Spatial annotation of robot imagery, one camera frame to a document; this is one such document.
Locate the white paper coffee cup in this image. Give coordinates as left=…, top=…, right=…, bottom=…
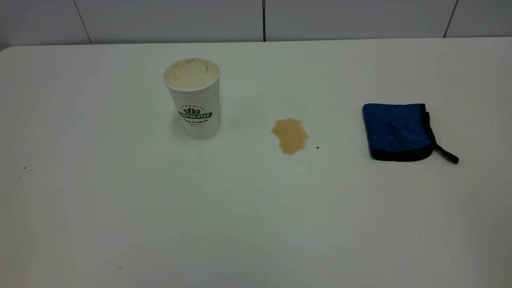
left=163, top=58, right=221, bottom=140

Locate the blue cloth with black trim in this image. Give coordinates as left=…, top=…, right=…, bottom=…
left=362, top=103, right=460, bottom=164

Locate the brown coffee spill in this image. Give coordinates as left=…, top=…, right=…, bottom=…
left=271, top=118, right=309, bottom=156

